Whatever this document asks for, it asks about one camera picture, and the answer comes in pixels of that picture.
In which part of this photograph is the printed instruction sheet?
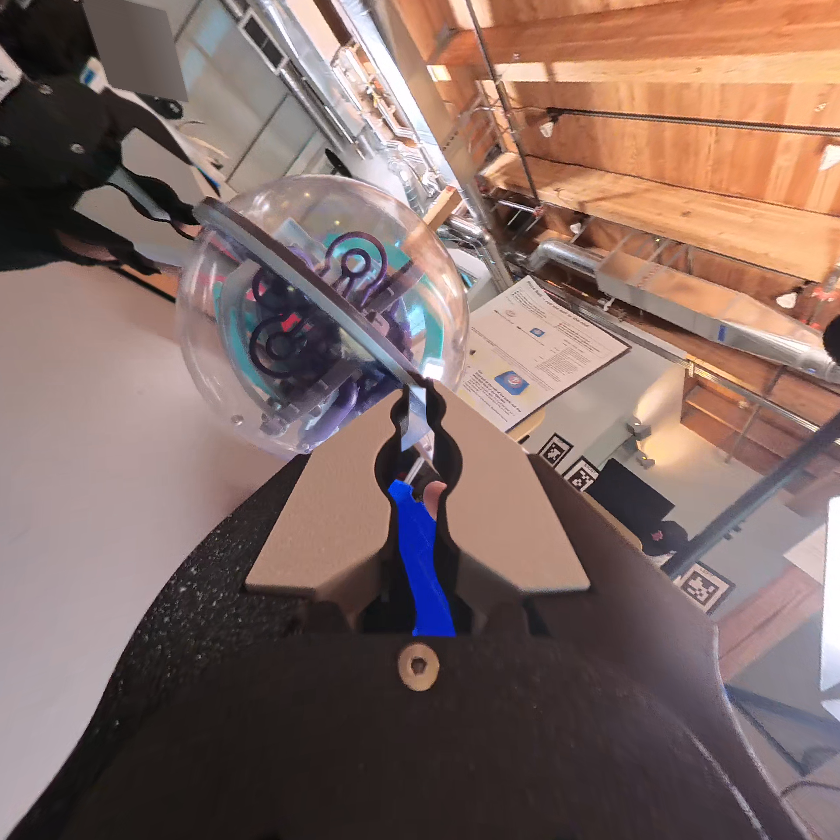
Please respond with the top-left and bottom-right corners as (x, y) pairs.
(455, 276), (632, 434)

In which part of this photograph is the person's left hand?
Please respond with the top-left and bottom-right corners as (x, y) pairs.
(59, 233), (160, 277)

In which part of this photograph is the black metal pole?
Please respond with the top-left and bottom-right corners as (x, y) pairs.
(661, 412), (840, 580)

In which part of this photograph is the metal air duct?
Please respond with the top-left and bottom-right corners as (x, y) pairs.
(524, 238), (840, 386)
(223, 0), (516, 283)

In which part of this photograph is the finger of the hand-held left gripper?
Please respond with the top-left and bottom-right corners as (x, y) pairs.
(77, 166), (199, 242)
(118, 128), (227, 227)

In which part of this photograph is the wall lamp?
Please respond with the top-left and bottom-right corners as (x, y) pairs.
(625, 420), (658, 468)

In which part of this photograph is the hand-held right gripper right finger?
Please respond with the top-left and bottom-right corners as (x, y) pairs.
(430, 382), (593, 632)

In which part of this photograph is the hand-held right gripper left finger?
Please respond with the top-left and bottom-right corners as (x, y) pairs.
(243, 386), (403, 629)

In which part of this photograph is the blue plastic bin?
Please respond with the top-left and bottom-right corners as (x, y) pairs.
(387, 479), (458, 637)

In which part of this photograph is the clear maze ball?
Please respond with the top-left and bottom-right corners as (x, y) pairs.
(176, 174), (470, 457)

